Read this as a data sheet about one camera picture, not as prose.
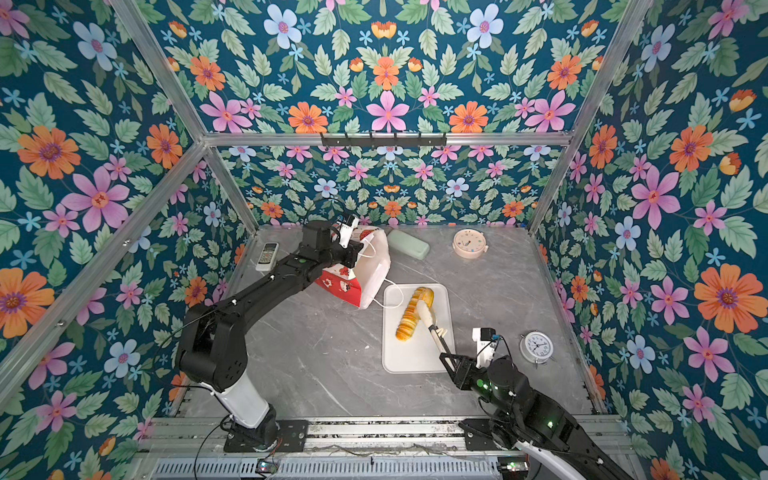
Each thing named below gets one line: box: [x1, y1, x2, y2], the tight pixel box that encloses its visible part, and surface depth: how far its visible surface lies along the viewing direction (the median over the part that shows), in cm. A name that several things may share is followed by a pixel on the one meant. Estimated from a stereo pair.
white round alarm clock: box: [519, 330, 555, 369], surface depth 87 cm
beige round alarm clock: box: [452, 228, 489, 259], surface depth 113 cm
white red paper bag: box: [314, 226, 391, 309], surface depth 95 cm
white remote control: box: [255, 242, 279, 271], surface depth 110 cm
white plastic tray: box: [382, 283, 456, 374], surface depth 92 cm
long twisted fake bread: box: [395, 287, 435, 342], surface depth 92 cm
